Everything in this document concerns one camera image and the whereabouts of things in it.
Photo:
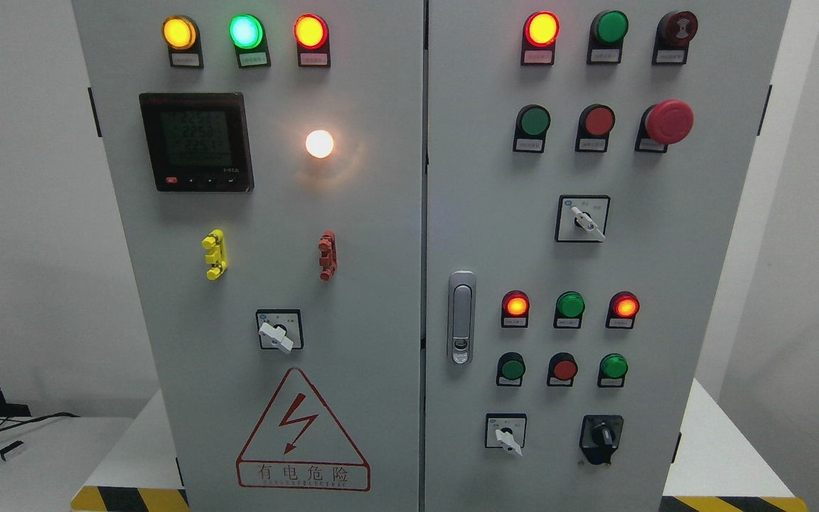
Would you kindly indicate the black knob selector switch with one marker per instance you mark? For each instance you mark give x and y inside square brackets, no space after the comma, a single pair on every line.
[600,437]

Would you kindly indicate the red terminal connector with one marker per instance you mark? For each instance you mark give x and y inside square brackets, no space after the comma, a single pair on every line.
[328,259]

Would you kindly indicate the red lit indicator middle left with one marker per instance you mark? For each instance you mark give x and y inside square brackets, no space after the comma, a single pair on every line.
[516,306]

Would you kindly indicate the red lit indicator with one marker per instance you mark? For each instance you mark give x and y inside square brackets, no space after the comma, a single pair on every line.
[622,311]
[516,306]
[540,33]

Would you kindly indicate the white glowing lamp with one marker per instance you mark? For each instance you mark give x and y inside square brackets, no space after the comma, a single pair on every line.
[319,144]

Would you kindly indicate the green push button lower left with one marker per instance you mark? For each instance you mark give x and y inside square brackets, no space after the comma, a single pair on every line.
[510,370]

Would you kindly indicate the green push button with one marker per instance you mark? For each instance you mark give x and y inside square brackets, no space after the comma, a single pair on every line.
[510,370]
[531,128]
[612,371]

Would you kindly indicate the green indicator middle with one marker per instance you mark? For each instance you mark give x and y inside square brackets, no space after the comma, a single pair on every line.
[569,310]

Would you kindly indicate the grey left cabinet door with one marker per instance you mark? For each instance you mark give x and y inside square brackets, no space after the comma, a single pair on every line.
[361,329]

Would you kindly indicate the grey cabinet door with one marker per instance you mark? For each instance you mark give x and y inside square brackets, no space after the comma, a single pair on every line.
[493,211]
[361,329]

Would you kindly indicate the green push button upper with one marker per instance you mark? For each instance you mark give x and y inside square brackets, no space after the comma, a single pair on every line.
[531,128]

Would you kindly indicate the red push button lower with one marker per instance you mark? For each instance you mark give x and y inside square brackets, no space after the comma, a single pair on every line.
[562,370]

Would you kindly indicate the red push button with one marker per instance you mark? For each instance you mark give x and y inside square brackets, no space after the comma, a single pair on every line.
[562,370]
[594,127]

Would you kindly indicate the yellow terminal connector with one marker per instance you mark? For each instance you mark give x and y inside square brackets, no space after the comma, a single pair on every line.
[215,254]

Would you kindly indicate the grey right cabinet door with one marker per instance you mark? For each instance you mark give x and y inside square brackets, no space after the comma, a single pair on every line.
[493,211]

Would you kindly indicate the red electric warning sticker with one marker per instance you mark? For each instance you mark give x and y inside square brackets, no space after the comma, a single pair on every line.
[299,443]

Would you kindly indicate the red lit indicator middle right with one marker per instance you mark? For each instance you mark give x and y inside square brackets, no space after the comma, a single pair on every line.
[622,311]

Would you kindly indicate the red push button upper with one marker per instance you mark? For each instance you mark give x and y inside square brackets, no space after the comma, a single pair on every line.
[594,127]

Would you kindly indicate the green push button lower right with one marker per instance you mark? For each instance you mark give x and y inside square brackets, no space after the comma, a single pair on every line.
[612,371]

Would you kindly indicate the black digital power meter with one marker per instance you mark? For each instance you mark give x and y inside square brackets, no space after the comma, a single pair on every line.
[198,142]

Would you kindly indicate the red indicator light top left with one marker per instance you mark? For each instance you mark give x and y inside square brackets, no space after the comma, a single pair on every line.
[312,41]

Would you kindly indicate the red lit indicator top right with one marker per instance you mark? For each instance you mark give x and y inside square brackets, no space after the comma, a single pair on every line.
[540,33]

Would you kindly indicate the green indicator light top left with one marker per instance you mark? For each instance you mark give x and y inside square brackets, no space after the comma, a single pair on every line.
[250,41]

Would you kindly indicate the red emergency stop button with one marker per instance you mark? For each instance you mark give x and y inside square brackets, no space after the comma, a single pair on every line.
[663,124]

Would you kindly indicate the green indicator top right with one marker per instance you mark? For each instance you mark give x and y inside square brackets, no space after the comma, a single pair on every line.
[606,35]

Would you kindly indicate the yellow indicator light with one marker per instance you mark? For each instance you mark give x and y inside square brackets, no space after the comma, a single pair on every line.
[182,37]

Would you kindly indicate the dark red buzzer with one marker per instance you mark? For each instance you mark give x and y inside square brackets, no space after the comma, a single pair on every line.
[674,34]

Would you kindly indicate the small black white adapter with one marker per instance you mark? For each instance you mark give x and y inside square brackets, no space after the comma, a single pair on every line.
[8,452]

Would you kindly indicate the silver door handle lock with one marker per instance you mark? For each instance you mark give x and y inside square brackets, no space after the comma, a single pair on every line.
[461,316]

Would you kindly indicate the white selector switch left door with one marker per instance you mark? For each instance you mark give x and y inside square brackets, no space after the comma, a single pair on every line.
[280,329]

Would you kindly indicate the white selector switch upper right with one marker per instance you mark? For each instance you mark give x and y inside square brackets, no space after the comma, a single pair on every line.
[582,218]

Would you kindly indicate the white selector switch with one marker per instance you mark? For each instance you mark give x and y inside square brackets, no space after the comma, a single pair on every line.
[506,432]
[582,218]

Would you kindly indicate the white selector switch lower right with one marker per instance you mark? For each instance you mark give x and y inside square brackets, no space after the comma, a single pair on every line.
[506,432]

